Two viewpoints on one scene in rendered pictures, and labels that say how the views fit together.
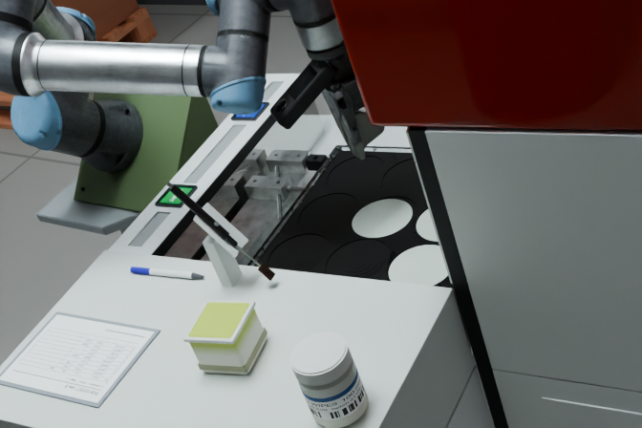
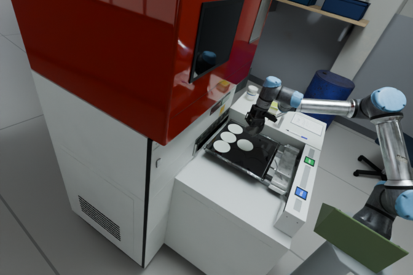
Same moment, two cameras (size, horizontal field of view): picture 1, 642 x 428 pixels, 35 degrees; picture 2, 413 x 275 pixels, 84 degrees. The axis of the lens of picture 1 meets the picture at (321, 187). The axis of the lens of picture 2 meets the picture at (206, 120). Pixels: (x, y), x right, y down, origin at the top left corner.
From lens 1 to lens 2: 2.35 m
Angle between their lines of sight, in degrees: 109
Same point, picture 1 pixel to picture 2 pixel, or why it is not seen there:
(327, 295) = not seen: hidden behind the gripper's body
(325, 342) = (252, 88)
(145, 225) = (313, 155)
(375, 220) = (246, 144)
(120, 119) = (363, 212)
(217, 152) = (305, 177)
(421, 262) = (235, 129)
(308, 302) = not seen: hidden behind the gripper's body
